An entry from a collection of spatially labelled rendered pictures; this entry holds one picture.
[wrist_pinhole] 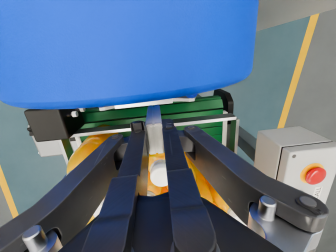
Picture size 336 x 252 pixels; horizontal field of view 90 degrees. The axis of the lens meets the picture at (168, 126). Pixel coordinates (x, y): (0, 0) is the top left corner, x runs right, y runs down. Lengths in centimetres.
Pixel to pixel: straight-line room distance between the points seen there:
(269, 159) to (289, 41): 135
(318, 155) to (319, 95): 158
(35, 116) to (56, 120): 4
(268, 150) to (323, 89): 159
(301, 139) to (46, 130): 51
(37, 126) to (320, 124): 205
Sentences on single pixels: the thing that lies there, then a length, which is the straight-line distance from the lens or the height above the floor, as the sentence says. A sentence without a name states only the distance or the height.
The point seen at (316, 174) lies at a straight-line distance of 40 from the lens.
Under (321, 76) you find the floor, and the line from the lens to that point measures 191.
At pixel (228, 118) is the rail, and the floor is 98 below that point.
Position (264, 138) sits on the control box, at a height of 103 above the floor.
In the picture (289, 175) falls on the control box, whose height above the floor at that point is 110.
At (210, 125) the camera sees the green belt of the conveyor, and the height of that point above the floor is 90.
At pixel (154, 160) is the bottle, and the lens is 31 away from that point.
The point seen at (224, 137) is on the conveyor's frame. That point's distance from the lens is 52.
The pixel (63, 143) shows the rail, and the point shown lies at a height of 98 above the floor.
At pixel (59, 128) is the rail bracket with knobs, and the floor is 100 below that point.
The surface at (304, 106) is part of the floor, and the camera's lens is 190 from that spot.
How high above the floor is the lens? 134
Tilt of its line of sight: 68 degrees down
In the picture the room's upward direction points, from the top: 168 degrees clockwise
